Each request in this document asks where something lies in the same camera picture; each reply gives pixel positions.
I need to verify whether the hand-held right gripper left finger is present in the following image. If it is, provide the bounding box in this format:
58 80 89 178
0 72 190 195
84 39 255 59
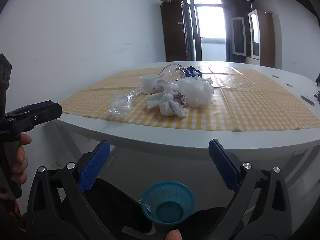
25 139 118 240

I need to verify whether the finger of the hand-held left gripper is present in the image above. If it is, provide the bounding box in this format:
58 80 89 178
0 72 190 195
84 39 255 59
4 100 55 119
11 102 63 133

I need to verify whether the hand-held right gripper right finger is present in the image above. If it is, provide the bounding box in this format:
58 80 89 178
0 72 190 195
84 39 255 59
208 138 294 240

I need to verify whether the blue plastic basket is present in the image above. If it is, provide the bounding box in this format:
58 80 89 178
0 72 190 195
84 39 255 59
141 181 195 225

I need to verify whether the red printed wrapper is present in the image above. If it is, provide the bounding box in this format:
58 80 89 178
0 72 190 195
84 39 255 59
174 92 188 105

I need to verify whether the knotted white plastic bag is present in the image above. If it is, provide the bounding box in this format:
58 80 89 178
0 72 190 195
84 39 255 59
159 93 190 117

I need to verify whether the blue foil wrapper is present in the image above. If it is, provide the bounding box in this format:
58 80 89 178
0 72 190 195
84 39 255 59
184 66 202 78

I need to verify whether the person's left forearm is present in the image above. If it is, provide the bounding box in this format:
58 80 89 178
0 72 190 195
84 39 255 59
0 192 25 233

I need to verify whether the person's left hand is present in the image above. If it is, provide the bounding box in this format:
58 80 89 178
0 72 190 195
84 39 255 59
10 133 32 194

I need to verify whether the person's right hand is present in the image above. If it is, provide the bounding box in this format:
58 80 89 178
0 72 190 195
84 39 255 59
166 229 182 240

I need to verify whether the person's left leg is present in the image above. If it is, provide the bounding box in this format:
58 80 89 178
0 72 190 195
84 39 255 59
82 177 153 240

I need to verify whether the yellow checked tablecloth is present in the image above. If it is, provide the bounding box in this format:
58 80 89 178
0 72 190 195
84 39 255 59
60 66 320 132

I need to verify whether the clear crumpled plastic bag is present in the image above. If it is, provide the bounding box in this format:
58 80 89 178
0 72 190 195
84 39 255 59
108 89 142 120

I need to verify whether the person's left white shoe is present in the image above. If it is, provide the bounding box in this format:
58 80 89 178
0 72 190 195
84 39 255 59
122 199 156 236

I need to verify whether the white cup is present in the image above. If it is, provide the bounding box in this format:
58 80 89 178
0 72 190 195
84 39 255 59
139 75 157 95

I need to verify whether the thin white plastic bag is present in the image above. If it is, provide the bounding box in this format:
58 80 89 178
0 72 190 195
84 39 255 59
155 79 179 93

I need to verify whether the flat silver bar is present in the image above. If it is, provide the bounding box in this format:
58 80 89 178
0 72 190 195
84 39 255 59
301 94 316 105

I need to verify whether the clear plastic wrapper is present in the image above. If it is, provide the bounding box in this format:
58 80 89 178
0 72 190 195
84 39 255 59
157 64 187 80

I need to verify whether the white framed glass door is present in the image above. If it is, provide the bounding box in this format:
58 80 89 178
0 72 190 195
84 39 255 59
230 17 247 56

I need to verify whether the brown glass-door cabinet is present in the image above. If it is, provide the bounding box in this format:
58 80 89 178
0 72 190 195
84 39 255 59
246 9 275 67

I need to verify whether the balcony glass door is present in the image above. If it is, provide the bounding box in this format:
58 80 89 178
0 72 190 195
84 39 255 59
187 0 232 62

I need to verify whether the brown wardrobe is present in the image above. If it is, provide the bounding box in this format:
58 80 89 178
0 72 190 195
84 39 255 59
161 0 197 62

